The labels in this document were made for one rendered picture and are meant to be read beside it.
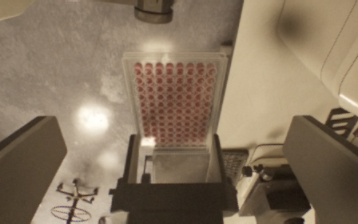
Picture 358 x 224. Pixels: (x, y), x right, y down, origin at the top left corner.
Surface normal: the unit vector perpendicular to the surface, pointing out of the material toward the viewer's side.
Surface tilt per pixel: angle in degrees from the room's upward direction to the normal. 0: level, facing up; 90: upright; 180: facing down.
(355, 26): 90
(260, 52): 0
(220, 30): 0
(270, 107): 0
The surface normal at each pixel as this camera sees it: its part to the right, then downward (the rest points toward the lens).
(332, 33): -1.00, -0.01
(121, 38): 0.02, 0.67
